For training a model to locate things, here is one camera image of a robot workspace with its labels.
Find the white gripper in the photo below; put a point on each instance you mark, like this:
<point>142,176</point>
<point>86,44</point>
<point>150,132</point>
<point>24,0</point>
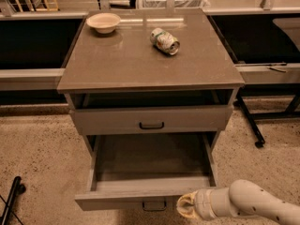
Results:
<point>201,203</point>

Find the grey drawer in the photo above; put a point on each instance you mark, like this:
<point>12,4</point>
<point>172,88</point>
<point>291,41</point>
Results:
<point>147,171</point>
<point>151,120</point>

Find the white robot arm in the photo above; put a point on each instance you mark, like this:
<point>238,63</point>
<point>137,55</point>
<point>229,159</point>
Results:
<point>240,200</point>

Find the grey top drawer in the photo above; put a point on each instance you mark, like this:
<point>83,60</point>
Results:
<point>151,120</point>

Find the grey drawer cabinet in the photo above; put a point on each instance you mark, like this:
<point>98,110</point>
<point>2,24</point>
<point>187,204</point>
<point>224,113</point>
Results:
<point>125,70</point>

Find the black metal table leg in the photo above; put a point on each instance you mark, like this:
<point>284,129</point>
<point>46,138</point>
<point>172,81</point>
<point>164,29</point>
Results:
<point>260,140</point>

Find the crushed green white can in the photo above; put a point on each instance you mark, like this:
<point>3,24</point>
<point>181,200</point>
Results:
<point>165,41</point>

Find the black stand leg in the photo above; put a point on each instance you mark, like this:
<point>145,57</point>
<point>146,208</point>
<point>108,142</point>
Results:
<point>17,189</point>

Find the white paper bowl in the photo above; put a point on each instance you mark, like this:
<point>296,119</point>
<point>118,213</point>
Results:
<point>104,23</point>

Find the wire mesh basket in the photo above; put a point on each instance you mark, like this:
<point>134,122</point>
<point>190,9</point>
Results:
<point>146,4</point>

